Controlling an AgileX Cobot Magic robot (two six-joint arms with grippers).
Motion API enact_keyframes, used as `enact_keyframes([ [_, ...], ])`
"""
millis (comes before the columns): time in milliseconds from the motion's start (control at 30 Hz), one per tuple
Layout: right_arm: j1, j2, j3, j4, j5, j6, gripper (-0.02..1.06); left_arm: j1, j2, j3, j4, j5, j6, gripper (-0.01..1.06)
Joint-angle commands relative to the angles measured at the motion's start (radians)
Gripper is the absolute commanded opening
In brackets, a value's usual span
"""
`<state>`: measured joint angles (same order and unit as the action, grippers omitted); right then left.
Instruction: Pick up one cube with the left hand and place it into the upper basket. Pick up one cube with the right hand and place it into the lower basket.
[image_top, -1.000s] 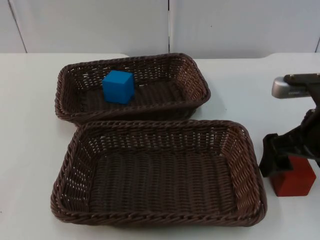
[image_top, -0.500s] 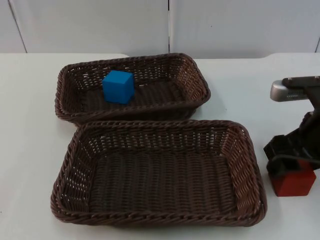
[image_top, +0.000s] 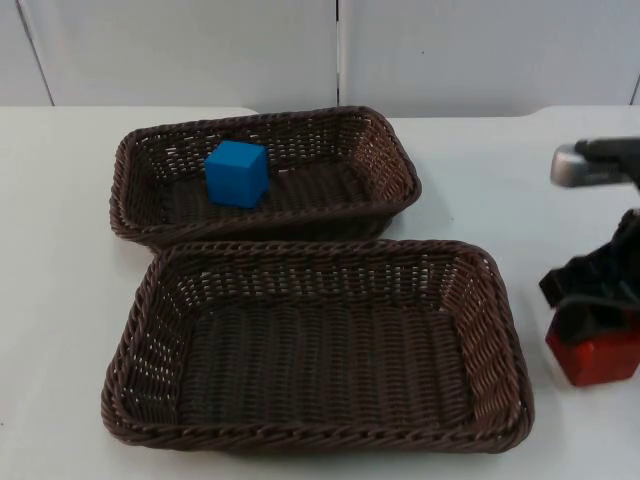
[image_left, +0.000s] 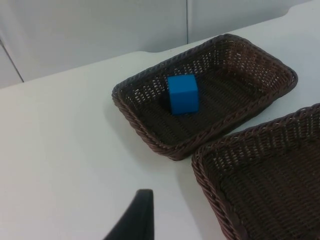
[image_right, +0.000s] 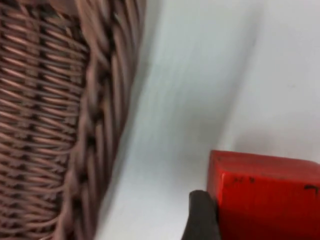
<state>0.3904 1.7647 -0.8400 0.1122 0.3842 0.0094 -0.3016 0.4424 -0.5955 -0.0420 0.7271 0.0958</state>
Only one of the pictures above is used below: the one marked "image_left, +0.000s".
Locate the blue cube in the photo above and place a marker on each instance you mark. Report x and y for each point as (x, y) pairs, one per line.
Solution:
(183, 96)

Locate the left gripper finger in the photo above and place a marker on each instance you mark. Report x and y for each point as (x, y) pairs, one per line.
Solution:
(137, 220)

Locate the dark brown wicker basket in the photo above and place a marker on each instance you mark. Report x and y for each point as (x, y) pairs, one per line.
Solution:
(270, 185)
(225, 100)

